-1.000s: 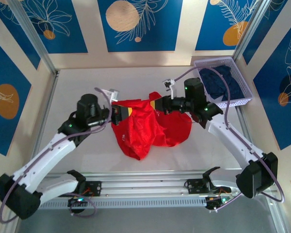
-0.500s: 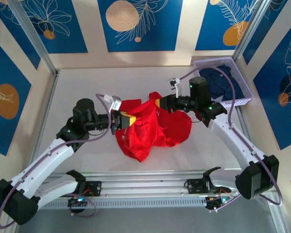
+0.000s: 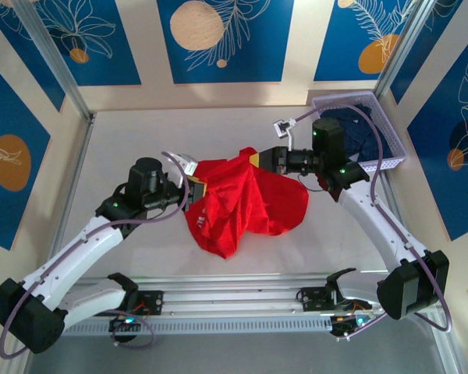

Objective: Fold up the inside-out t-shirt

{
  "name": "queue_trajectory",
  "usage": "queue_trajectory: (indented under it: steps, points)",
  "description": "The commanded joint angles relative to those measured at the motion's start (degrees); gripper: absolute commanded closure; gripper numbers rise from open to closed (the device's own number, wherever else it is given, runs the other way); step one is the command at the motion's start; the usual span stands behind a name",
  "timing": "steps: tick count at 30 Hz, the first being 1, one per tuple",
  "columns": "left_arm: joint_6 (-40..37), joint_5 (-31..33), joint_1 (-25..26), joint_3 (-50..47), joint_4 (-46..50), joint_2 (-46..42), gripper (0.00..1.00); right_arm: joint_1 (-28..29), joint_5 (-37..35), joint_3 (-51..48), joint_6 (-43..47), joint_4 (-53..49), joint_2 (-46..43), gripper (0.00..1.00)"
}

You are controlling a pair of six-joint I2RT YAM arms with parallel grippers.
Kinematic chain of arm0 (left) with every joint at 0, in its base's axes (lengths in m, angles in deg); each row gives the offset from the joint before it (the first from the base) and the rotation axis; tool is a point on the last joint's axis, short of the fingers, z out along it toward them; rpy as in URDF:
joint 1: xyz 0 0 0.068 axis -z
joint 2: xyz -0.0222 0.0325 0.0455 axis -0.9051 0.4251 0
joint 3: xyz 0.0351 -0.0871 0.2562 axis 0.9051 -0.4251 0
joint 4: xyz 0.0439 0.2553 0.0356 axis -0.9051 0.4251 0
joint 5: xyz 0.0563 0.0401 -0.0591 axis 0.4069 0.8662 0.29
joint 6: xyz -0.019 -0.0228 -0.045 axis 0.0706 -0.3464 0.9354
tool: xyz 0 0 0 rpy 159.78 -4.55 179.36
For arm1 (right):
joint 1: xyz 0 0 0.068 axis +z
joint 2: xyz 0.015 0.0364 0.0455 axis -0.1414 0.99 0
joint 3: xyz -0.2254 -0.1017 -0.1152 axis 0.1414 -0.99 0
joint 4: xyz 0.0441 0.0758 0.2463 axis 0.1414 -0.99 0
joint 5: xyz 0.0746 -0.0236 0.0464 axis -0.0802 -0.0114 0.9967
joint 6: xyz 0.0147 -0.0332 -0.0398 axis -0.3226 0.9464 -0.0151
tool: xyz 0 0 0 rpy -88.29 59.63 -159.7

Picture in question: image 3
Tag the red t-shirt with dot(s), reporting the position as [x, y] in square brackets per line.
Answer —
[226, 218]

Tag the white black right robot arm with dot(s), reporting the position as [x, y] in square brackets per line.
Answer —
[374, 218]

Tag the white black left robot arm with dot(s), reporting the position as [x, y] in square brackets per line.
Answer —
[74, 253]

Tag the navy blue cloth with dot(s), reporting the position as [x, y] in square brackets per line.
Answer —
[359, 140]

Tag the lavender perforated plastic basket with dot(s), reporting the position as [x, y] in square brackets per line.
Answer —
[396, 144]

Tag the blue floral wall poster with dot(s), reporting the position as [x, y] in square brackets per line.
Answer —
[433, 175]
[429, 43]
[257, 39]
[121, 58]
[335, 39]
[31, 62]
[8, 109]

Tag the aluminium rail frame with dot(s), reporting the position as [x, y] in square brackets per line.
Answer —
[234, 296]

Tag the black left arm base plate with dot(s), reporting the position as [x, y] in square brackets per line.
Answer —
[152, 302]

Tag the aluminium frame post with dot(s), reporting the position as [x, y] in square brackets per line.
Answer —
[52, 54]
[408, 44]

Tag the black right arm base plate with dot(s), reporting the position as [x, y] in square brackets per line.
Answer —
[310, 298]

